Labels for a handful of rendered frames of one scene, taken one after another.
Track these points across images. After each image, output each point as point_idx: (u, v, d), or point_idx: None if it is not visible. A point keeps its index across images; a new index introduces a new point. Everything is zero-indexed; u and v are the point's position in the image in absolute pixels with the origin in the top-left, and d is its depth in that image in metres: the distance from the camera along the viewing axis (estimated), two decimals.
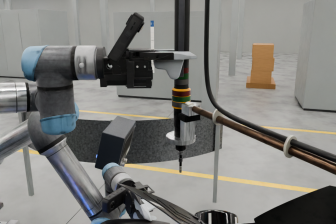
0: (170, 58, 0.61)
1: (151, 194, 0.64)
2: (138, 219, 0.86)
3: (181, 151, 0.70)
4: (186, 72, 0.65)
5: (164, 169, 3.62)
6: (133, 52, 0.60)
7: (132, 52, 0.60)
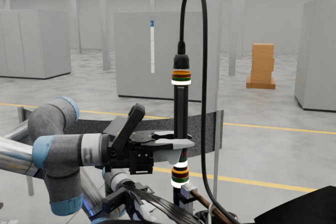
0: (170, 148, 0.65)
1: (151, 194, 0.64)
2: (138, 220, 0.86)
3: None
4: (184, 156, 0.69)
5: (164, 169, 3.62)
6: (135, 143, 0.65)
7: (134, 144, 0.65)
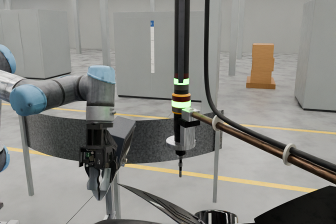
0: None
1: (151, 194, 0.64)
2: (138, 220, 0.86)
3: (181, 155, 0.70)
4: (186, 78, 0.65)
5: (164, 169, 3.62)
6: None
7: None
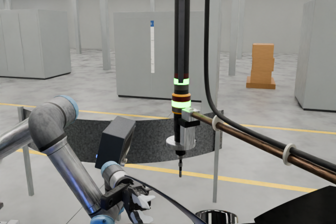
0: None
1: (133, 223, 0.88)
2: None
3: (181, 155, 0.70)
4: (186, 78, 0.65)
5: (164, 169, 3.62)
6: None
7: None
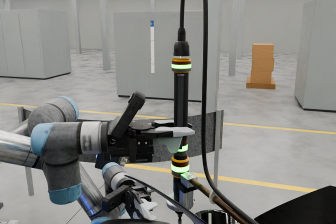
0: (170, 136, 0.65)
1: (132, 218, 0.88)
2: None
3: (180, 214, 0.74)
4: (185, 145, 0.69)
5: (164, 169, 3.62)
6: (135, 131, 0.64)
7: (134, 131, 0.64)
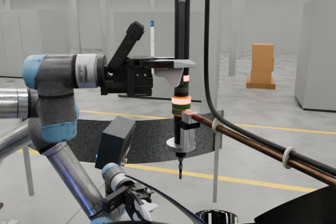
0: (170, 67, 0.61)
1: (133, 220, 0.88)
2: None
3: (181, 157, 0.70)
4: (186, 80, 0.65)
5: (164, 169, 3.62)
6: (133, 60, 0.61)
7: (132, 60, 0.60)
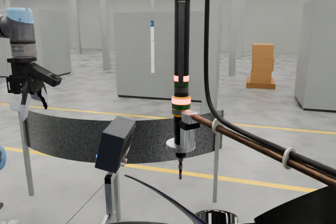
0: None
1: (133, 221, 0.88)
2: None
3: (181, 158, 0.70)
4: (186, 80, 0.65)
5: (164, 169, 3.62)
6: None
7: None
